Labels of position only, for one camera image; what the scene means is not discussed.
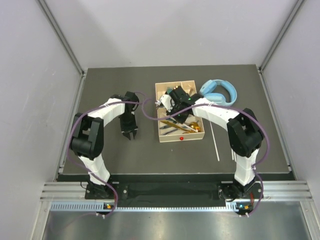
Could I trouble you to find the aluminium frame post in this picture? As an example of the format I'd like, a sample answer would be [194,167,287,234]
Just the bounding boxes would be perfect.
[36,0,85,77]
[257,0,306,74]

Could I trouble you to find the light blue headphones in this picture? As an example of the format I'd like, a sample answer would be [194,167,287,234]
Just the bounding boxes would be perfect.
[199,79,238,107]

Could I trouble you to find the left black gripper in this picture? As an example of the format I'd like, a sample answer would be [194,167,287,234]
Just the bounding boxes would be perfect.
[118,112,138,139]

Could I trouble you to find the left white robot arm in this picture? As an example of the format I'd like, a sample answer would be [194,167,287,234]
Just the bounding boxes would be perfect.
[69,91,139,199]

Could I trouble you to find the plain gold spoon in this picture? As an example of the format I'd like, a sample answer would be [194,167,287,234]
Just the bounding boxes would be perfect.
[190,122,202,133]

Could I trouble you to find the left aluminium frame post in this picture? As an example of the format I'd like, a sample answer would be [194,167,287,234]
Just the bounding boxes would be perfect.
[36,0,85,77]

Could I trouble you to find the right aluminium frame post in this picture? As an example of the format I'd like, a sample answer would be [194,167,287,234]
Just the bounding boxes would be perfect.
[257,0,306,74]

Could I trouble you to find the slotted cable duct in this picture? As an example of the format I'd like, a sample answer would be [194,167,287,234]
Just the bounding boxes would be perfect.
[49,201,255,213]

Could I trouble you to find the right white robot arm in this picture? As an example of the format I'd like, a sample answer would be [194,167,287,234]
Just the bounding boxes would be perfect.
[156,86,264,198]

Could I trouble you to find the aluminium front rail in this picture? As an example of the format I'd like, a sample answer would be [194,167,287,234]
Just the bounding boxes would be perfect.
[40,180,313,202]

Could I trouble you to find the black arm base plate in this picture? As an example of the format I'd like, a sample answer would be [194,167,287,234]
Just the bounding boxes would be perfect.
[85,182,262,203]

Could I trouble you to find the gold butter knife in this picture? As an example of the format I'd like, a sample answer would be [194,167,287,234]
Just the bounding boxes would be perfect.
[160,120,189,132]

